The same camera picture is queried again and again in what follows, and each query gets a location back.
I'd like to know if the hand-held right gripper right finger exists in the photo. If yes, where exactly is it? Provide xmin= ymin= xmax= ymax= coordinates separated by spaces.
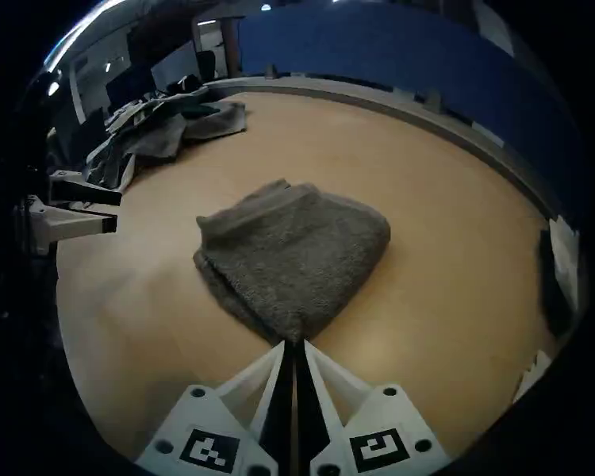
xmin=295 ymin=338 xmax=451 ymax=476

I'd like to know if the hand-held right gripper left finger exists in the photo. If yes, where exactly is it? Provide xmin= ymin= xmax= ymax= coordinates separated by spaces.
xmin=134 ymin=339 xmax=295 ymax=476

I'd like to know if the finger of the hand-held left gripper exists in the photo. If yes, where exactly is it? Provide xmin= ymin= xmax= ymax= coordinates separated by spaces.
xmin=27 ymin=195 xmax=118 ymax=256
xmin=48 ymin=170 xmax=124 ymax=207

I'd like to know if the grey towel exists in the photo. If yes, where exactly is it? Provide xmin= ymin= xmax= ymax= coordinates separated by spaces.
xmin=193 ymin=179 xmax=393 ymax=346

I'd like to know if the white towel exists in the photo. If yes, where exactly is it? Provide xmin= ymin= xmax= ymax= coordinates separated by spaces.
xmin=512 ymin=348 xmax=552 ymax=404

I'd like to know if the heap of grey towels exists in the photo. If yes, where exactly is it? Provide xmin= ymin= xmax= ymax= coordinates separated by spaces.
xmin=83 ymin=88 xmax=249 ymax=192

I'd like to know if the computer monitor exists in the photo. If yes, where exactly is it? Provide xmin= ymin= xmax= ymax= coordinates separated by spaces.
xmin=150 ymin=41 xmax=198 ymax=92
xmin=105 ymin=63 xmax=155 ymax=109

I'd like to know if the black office chair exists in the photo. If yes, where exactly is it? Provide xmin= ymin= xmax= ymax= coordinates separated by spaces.
xmin=195 ymin=49 xmax=217 ymax=82

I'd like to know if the stack of white towels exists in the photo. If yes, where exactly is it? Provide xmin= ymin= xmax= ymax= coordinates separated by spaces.
xmin=548 ymin=216 xmax=584 ymax=314

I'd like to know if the blue desk screen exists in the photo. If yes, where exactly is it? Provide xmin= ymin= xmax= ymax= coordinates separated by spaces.
xmin=203 ymin=9 xmax=592 ymax=232

